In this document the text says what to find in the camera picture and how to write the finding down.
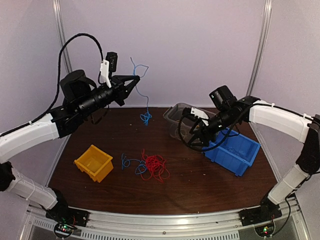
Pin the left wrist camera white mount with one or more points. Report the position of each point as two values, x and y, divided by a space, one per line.
107 67

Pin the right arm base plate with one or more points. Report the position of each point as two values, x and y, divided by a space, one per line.
257 215

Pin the aluminium corner post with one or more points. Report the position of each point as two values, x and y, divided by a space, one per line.
61 35
264 31

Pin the aluminium front rail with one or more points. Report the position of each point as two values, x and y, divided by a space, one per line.
223 225

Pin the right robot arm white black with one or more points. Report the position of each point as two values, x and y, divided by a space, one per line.
250 109

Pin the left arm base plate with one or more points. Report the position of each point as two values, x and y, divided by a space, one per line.
67 215

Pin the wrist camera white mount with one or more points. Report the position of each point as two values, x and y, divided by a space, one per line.
107 67
196 114

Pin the clear grey plastic container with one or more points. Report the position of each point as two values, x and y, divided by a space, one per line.
173 116

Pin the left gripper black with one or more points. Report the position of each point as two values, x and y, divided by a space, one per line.
121 91

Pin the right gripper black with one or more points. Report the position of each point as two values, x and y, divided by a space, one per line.
201 133

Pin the left aluminium corner post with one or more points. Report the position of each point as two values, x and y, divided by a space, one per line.
61 35

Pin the yellow plastic bin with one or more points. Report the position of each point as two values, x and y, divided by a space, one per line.
95 163

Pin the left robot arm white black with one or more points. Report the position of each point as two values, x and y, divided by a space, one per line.
82 97

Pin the blue plastic bin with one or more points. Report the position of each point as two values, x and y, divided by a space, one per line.
236 153

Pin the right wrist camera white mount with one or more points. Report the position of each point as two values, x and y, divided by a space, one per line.
196 114

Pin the right aluminium corner post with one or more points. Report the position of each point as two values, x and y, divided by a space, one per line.
264 31

